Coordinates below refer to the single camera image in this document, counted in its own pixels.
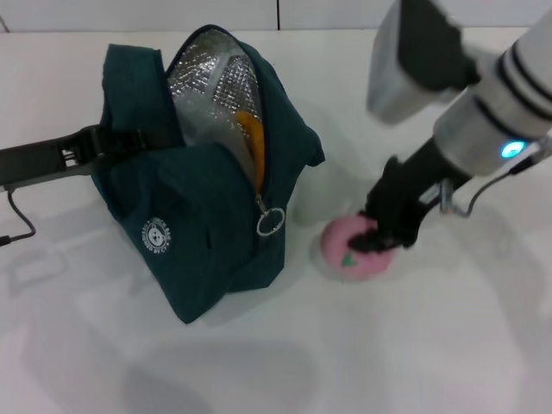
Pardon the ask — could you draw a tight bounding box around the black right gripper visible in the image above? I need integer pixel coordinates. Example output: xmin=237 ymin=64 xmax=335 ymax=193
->
xmin=347 ymin=139 xmax=470 ymax=255

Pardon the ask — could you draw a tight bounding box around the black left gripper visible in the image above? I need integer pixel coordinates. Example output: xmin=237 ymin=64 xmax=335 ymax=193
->
xmin=0 ymin=123 xmax=183 ymax=190

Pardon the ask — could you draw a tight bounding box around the pink peach toy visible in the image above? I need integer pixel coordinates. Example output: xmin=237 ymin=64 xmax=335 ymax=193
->
xmin=319 ymin=215 xmax=398 ymax=284

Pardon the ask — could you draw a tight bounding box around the dark teal insulated lunch bag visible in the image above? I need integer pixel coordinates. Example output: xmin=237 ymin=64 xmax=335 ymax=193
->
xmin=101 ymin=24 xmax=325 ymax=324

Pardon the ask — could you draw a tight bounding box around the yellow banana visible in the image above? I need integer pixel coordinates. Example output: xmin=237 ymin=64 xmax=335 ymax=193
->
xmin=235 ymin=110 xmax=267 ymax=191

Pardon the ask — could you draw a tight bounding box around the grey right gripper cable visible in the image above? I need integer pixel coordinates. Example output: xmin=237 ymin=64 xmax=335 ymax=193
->
xmin=439 ymin=141 xmax=552 ymax=216

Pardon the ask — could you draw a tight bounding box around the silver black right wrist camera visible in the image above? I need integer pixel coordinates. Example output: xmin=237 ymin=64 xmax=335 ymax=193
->
xmin=366 ymin=0 xmax=482 ymax=126

